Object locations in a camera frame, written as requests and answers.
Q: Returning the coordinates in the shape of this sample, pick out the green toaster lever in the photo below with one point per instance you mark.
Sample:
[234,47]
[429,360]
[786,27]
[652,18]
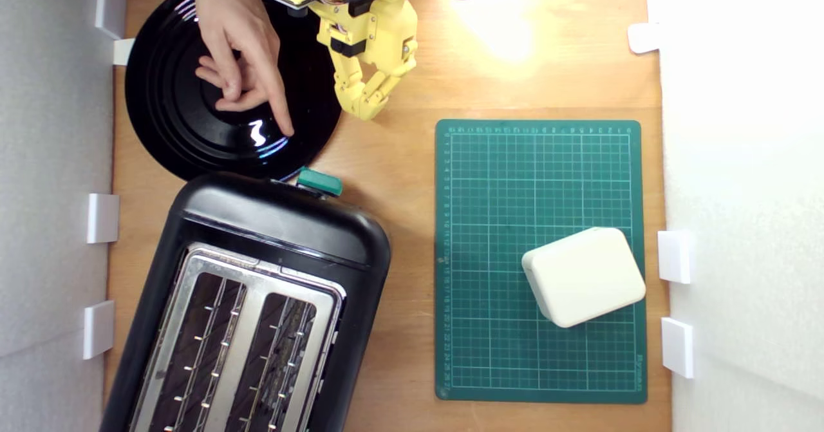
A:
[318,181]

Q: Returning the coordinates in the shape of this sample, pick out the white block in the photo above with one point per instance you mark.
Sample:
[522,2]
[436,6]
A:
[582,277]

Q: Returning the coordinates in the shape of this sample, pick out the black two-slot toaster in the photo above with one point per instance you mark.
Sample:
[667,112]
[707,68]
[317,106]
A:
[270,219]

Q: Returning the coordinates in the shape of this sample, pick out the person's hand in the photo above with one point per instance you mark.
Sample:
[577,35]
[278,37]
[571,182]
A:
[232,20]

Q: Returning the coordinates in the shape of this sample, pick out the black round plate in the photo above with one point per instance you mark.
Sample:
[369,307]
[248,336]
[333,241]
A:
[167,110]

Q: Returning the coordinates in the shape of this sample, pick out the small white wall clip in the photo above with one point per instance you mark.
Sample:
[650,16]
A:
[122,51]
[103,217]
[678,347]
[674,256]
[98,329]
[109,9]
[644,37]

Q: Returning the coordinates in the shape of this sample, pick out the green cutting mat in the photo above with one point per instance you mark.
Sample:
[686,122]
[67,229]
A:
[496,226]

